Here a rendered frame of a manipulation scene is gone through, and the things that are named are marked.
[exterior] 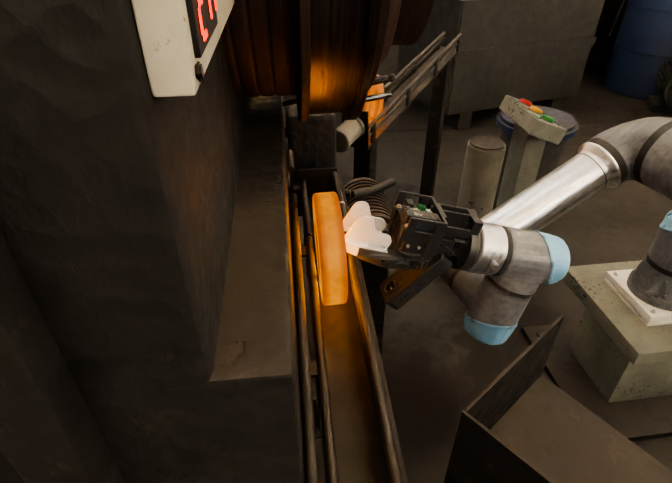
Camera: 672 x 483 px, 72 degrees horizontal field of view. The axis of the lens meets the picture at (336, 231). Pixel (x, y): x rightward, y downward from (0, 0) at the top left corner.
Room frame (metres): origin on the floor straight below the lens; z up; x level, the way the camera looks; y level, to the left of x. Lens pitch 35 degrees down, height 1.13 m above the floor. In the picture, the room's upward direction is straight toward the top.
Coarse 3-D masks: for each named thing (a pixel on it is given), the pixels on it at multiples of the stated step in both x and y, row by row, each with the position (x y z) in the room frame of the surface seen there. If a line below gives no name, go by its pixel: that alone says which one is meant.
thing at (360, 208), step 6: (354, 204) 0.54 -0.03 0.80; (360, 204) 0.54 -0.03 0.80; (366, 204) 0.54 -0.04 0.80; (354, 210) 0.54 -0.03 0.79; (360, 210) 0.54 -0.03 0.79; (366, 210) 0.54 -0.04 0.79; (348, 216) 0.54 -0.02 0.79; (354, 216) 0.54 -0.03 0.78; (372, 216) 0.54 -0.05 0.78; (348, 222) 0.54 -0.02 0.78; (378, 222) 0.54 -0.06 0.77; (384, 222) 0.55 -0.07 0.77; (348, 228) 0.53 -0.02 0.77; (378, 228) 0.54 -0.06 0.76; (384, 228) 0.55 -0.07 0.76
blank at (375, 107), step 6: (378, 84) 1.22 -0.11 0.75; (372, 90) 1.18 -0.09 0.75; (378, 90) 1.23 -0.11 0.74; (366, 102) 1.14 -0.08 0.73; (372, 102) 1.24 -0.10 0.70; (378, 102) 1.23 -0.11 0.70; (366, 108) 1.15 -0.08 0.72; (372, 108) 1.23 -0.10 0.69; (378, 108) 1.23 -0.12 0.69; (372, 114) 1.22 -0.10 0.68
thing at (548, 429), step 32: (544, 352) 0.40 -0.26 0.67; (512, 384) 0.35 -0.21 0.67; (544, 384) 0.40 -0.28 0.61; (480, 416) 0.30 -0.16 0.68; (512, 416) 0.35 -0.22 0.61; (544, 416) 0.35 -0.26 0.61; (576, 416) 0.35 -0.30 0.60; (480, 448) 0.26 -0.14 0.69; (512, 448) 0.24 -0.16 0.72; (544, 448) 0.31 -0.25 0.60; (576, 448) 0.31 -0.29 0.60; (608, 448) 0.31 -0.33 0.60; (640, 448) 0.31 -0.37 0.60; (448, 480) 0.28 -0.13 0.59; (480, 480) 0.25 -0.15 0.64; (512, 480) 0.23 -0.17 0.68; (544, 480) 0.21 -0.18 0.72; (576, 480) 0.27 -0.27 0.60; (608, 480) 0.27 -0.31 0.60; (640, 480) 0.28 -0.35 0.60
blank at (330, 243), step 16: (320, 208) 0.50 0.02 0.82; (336, 208) 0.50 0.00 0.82; (320, 224) 0.48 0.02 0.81; (336, 224) 0.48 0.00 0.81; (320, 240) 0.46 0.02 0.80; (336, 240) 0.46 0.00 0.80; (320, 256) 0.45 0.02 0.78; (336, 256) 0.45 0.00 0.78; (320, 272) 0.47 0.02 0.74; (336, 272) 0.44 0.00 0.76; (320, 288) 0.50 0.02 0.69; (336, 288) 0.44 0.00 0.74; (336, 304) 0.46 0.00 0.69
